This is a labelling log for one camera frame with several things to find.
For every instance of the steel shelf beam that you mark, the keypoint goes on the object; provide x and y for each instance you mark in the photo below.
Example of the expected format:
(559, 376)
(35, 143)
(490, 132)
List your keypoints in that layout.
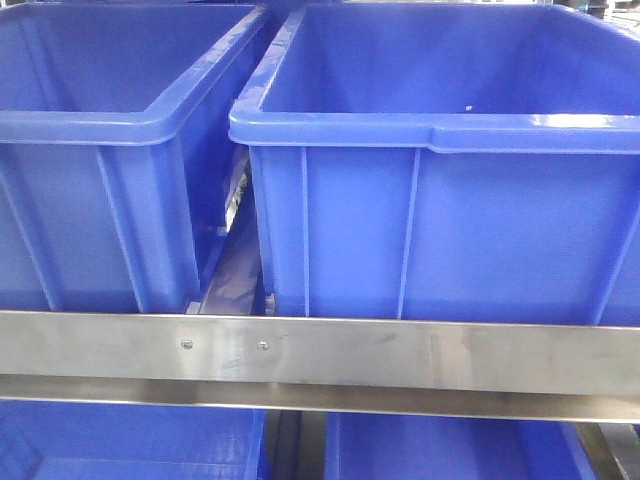
(575, 373)

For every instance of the blue upper bin right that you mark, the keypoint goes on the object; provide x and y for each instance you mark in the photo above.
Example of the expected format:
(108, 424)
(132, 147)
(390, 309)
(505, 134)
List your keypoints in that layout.
(459, 162)

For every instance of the blue bin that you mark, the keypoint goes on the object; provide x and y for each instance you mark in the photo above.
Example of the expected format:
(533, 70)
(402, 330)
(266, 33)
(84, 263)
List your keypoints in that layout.
(117, 167)
(459, 162)
(379, 446)
(55, 440)

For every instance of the blue lower bin right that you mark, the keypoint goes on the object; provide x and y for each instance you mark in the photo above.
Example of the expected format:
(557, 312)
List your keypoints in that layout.
(379, 446)

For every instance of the blue upper bin left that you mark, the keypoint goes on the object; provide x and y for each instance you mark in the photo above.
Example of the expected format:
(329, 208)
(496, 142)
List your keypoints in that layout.
(117, 167)

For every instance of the blue lower bin left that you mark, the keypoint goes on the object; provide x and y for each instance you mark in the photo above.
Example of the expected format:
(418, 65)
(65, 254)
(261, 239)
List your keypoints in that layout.
(55, 440)

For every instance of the steel divider rail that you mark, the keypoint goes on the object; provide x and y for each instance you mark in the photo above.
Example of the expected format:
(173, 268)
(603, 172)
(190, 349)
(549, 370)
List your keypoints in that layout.
(233, 281)

